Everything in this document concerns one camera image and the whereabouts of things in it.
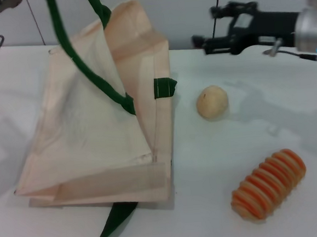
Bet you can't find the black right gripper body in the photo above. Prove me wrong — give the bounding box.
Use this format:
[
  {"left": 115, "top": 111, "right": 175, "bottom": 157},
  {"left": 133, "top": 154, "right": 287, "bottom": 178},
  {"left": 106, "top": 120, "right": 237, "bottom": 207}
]
[{"left": 226, "top": 4, "right": 304, "bottom": 60}]

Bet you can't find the cream handbag with green handles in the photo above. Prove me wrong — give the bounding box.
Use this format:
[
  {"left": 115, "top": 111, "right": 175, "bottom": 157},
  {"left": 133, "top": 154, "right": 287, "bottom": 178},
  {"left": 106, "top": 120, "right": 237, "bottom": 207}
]
[{"left": 0, "top": 0, "right": 190, "bottom": 237}]

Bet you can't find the beige round toy fruit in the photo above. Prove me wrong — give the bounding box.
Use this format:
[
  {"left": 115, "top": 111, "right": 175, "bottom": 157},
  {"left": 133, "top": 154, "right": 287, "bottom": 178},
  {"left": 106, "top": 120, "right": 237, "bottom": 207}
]
[{"left": 194, "top": 84, "right": 230, "bottom": 123}]

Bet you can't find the orange striped toy bread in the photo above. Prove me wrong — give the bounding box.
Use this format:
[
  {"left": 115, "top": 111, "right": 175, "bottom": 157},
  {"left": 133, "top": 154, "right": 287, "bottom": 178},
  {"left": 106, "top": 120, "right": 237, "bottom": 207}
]
[{"left": 227, "top": 147, "right": 311, "bottom": 224}]

